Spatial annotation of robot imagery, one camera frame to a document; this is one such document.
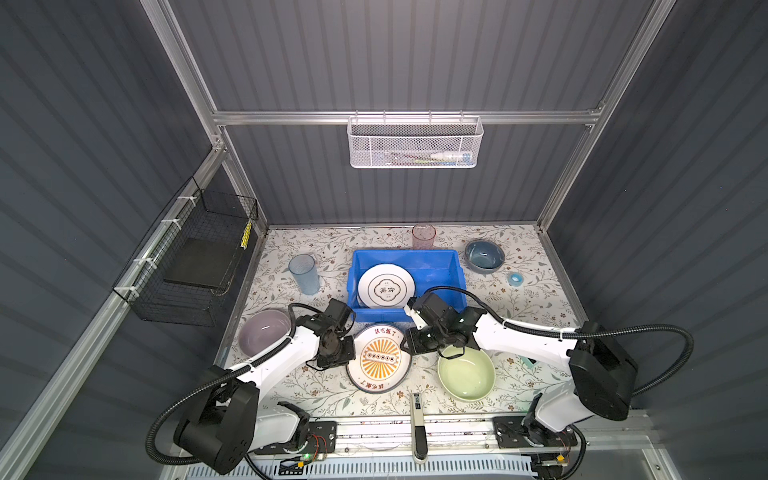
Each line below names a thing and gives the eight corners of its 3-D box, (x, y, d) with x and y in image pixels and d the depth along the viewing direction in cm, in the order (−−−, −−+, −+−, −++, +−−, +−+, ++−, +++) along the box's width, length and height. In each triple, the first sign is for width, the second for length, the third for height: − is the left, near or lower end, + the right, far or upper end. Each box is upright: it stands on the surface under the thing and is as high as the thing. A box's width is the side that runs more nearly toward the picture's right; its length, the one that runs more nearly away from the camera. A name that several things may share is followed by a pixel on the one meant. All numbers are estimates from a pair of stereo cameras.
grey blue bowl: (467, 277, 107) (470, 268, 103) (461, 250, 116) (464, 240, 111) (503, 277, 107) (508, 268, 103) (495, 249, 115) (499, 240, 111)
